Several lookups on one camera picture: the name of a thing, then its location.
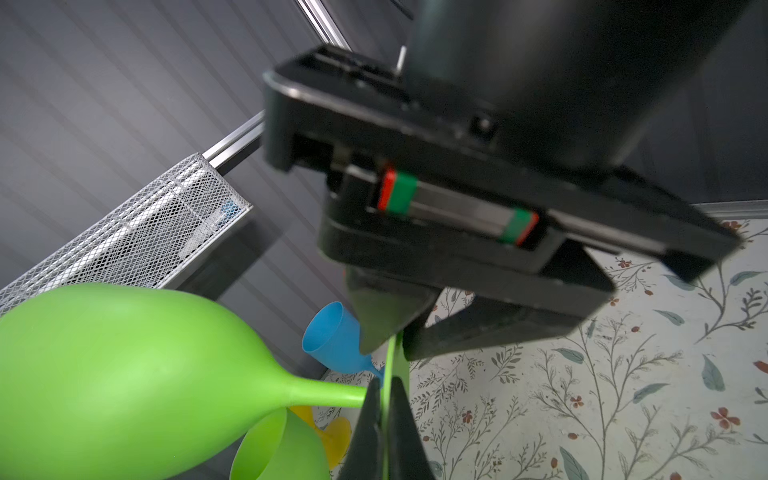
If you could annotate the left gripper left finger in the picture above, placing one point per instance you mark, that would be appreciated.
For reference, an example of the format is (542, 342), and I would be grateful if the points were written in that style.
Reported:
(364, 459)

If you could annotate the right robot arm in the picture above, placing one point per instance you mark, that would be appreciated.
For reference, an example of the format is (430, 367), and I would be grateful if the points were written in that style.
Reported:
(565, 86)

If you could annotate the green wine glass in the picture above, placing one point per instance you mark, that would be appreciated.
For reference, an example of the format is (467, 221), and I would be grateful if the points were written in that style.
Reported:
(280, 446)
(102, 381)

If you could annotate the items in white basket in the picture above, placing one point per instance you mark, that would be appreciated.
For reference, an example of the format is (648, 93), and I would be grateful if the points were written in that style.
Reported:
(217, 220)

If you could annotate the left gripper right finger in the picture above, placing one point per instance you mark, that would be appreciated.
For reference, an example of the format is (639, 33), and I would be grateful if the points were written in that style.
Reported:
(406, 456)

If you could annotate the yellow wine glass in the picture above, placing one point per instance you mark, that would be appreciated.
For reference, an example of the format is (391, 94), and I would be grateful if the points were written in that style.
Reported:
(335, 437)

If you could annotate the blue wine glass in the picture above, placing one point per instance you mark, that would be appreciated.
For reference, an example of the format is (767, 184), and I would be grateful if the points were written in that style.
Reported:
(333, 339)

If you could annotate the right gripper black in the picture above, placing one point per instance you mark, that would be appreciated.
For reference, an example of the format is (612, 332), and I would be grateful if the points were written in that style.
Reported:
(415, 203)

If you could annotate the white wire mesh basket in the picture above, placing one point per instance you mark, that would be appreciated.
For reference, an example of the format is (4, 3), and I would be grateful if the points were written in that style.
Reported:
(137, 243)

